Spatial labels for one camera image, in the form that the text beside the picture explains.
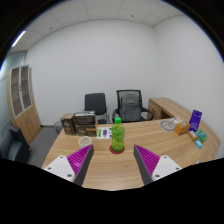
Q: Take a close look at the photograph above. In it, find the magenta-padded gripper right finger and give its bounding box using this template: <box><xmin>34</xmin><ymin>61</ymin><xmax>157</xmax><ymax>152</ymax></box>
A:
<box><xmin>133</xmin><ymin>143</ymin><xmax>184</xmax><ymax>185</ymax></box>

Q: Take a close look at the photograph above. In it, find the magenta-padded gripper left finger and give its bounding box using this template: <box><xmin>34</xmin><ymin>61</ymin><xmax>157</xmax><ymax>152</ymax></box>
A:
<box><xmin>43</xmin><ymin>144</ymin><xmax>95</xmax><ymax>187</ymax></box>

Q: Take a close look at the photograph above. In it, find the green drink bottle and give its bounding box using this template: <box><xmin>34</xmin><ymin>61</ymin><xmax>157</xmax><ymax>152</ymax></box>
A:
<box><xmin>110</xmin><ymin>116</ymin><xmax>126</xmax><ymax>153</ymax></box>

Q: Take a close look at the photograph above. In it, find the white and brown mug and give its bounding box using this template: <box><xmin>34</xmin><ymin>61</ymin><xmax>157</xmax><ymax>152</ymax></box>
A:
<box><xmin>77</xmin><ymin>135</ymin><xmax>93</xmax><ymax>150</ymax></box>

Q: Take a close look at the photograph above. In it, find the grey waste bin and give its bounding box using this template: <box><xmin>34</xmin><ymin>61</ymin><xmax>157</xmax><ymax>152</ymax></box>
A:
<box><xmin>53</xmin><ymin>120</ymin><xmax>64</xmax><ymax>136</ymax></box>

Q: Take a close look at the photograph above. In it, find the sheet with round print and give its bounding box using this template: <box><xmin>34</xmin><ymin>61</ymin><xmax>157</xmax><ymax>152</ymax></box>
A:
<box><xmin>159</xmin><ymin>118</ymin><xmax>184</xmax><ymax>132</ymax></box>

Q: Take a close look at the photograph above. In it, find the orange-brown small box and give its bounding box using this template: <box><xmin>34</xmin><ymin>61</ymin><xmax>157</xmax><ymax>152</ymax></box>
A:
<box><xmin>173</xmin><ymin>122</ymin><xmax>192</xmax><ymax>136</ymax></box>

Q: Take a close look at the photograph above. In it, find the small tan box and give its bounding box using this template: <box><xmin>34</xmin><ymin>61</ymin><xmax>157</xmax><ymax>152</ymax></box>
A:
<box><xmin>186</xmin><ymin>130</ymin><xmax>200</xmax><ymax>141</ymax></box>

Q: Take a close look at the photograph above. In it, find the small dark brown box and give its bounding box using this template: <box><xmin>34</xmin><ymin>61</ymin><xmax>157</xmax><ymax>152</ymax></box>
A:
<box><xmin>60</xmin><ymin>112</ymin><xmax>77</xmax><ymax>136</ymax></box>

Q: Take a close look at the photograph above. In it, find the flat round red coaster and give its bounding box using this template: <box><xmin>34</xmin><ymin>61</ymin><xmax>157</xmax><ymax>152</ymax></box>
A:
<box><xmin>109</xmin><ymin>144</ymin><xmax>126</xmax><ymax>155</ymax></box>

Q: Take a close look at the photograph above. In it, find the small green box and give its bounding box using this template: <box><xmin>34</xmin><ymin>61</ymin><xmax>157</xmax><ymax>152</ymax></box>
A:
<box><xmin>194</xmin><ymin>128</ymin><xmax>208</xmax><ymax>144</ymax></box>

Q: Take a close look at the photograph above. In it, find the black leather sofa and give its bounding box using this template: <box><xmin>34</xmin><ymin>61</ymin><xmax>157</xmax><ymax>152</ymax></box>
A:
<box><xmin>0</xmin><ymin>124</ymin><xmax>32</xmax><ymax>164</ymax></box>

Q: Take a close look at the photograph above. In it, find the printed paper sheet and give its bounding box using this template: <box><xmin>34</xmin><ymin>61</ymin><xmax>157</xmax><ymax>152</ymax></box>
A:
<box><xmin>96</xmin><ymin>126</ymin><xmax>113</xmax><ymax>140</ymax></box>

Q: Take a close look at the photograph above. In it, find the black mesh office chair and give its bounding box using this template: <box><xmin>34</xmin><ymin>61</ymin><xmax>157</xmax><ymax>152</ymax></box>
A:
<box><xmin>111</xmin><ymin>89</ymin><xmax>155</xmax><ymax>124</ymax></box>

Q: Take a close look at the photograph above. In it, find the purple upright box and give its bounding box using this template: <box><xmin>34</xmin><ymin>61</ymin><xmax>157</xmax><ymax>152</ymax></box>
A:
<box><xmin>188</xmin><ymin>109</ymin><xmax>203</xmax><ymax>132</ymax></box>

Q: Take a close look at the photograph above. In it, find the wooden cabinet with shelves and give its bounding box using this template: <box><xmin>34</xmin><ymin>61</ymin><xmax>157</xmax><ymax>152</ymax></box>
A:
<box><xmin>6</xmin><ymin>64</ymin><xmax>42</xmax><ymax>145</ymax></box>

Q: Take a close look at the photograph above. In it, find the wooden side desk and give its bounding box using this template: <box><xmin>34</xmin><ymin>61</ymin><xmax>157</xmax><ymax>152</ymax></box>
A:
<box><xmin>147</xmin><ymin>97</ymin><xmax>188</xmax><ymax>121</ymax></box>

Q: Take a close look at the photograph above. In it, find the grey backpack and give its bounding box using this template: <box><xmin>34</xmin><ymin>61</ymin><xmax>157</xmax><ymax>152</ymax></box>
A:
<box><xmin>119</xmin><ymin>93</ymin><xmax>141</xmax><ymax>123</ymax></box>

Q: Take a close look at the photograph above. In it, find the ceiling light panel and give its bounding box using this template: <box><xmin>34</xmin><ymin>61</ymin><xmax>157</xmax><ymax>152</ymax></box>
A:
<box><xmin>11</xmin><ymin>30</ymin><xmax>27</xmax><ymax>48</ymax></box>

